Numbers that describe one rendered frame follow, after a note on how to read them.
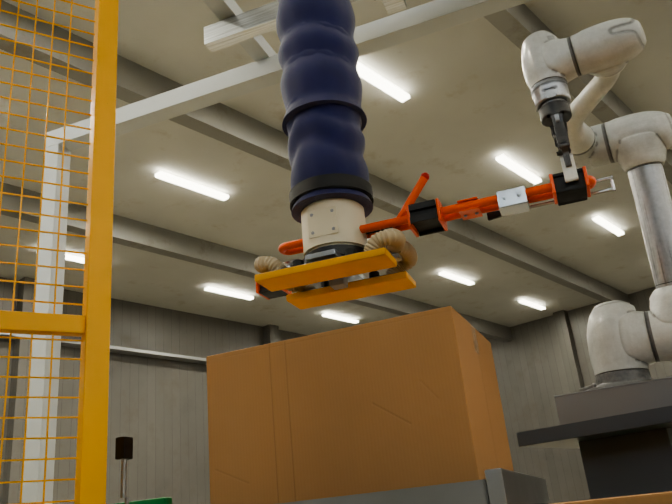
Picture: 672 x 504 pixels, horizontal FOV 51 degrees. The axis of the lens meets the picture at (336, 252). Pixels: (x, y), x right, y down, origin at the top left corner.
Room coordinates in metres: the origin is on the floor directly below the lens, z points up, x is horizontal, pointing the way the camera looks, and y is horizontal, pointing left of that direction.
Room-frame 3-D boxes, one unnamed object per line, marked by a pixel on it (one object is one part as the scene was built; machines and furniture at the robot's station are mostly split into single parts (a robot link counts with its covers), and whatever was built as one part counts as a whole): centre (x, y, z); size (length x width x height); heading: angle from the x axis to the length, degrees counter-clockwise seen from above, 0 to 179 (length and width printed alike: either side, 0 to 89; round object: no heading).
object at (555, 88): (1.51, -0.58, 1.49); 0.09 x 0.09 x 0.06
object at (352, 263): (1.61, 0.03, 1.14); 0.34 x 0.10 x 0.05; 72
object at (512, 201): (1.55, -0.44, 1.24); 0.07 x 0.07 x 0.04; 72
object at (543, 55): (1.50, -0.59, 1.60); 0.13 x 0.11 x 0.16; 63
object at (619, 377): (2.13, -0.80, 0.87); 0.22 x 0.18 x 0.06; 57
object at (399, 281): (1.79, -0.03, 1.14); 0.34 x 0.10 x 0.05; 72
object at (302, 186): (1.70, 0.00, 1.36); 0.23 x 0.23 x 0.04
